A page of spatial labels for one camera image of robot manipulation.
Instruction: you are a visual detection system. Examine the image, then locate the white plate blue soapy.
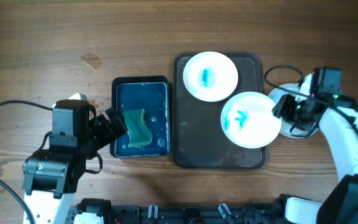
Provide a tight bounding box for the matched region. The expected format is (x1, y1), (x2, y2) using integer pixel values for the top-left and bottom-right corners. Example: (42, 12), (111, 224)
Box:
(268, 83), (318, 139)

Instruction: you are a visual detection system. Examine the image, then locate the green yellow sponge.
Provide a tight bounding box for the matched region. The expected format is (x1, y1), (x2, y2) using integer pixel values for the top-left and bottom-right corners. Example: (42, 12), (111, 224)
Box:
(123, 109), (152, 147)

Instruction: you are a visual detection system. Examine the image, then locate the white plate blue smear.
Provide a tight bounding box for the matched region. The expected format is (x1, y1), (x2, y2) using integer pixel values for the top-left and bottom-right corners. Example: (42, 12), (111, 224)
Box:
(220, 91), (282, 149)

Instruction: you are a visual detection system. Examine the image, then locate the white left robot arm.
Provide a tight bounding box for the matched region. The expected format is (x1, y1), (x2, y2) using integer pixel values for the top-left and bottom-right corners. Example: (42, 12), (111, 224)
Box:
(22, 99), (127, 223)

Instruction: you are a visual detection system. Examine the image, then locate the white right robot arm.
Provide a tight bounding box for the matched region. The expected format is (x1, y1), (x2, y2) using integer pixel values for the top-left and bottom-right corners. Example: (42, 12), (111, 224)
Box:
(269, 67), (358, 223)

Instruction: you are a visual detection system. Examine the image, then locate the black water basin tray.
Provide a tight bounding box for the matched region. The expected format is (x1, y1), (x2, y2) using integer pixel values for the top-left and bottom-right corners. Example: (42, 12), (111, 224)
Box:
(110, 76), (171, 158)

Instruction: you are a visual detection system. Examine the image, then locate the dark brown serving tray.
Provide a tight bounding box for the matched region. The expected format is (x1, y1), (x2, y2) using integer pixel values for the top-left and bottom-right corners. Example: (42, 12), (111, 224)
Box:
(170, 52), (268, 170)

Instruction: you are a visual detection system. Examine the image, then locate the white plate blue stain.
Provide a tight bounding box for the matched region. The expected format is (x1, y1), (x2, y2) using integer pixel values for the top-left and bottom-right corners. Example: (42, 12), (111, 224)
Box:
(183, 52), (239, 102)

